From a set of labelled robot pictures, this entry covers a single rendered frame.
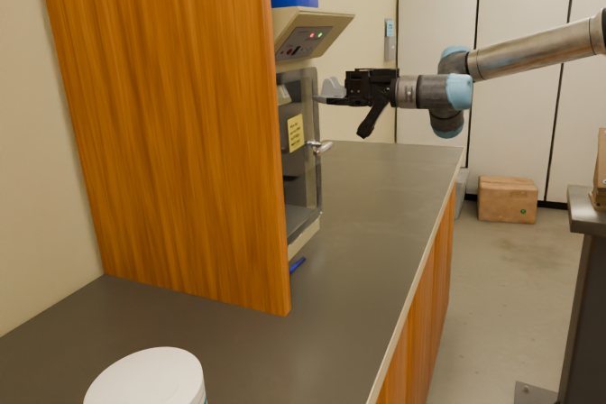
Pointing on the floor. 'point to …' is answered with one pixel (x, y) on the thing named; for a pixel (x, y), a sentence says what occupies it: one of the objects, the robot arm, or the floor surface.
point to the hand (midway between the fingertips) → (317, 100)
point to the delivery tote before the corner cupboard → (461, 189)
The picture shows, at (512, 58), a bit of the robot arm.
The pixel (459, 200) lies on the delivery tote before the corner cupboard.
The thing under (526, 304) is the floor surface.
